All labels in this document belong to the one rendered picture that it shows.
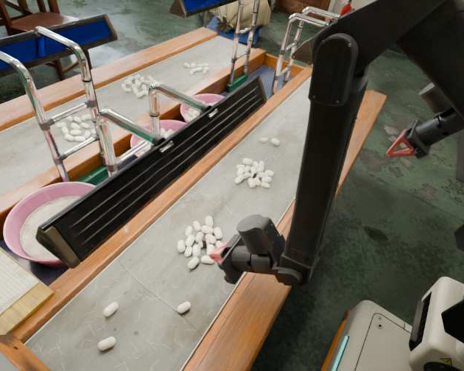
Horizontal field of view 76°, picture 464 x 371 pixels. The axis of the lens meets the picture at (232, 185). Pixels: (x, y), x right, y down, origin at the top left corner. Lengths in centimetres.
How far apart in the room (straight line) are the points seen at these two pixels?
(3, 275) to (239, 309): 54
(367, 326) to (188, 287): 86
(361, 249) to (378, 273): 17
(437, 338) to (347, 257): 111
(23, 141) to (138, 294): 71
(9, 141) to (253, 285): 95
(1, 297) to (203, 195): 56
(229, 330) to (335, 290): 112
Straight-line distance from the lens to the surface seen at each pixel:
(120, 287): 81
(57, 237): 47
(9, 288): 84
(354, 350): 139
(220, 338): 73
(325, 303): 173
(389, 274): 201
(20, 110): 138
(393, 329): 150
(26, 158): 119
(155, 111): 77
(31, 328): 80
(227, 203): 96
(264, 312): 77
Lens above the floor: 146
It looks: 46 degrees down
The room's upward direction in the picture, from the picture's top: 11 degrees clockwise
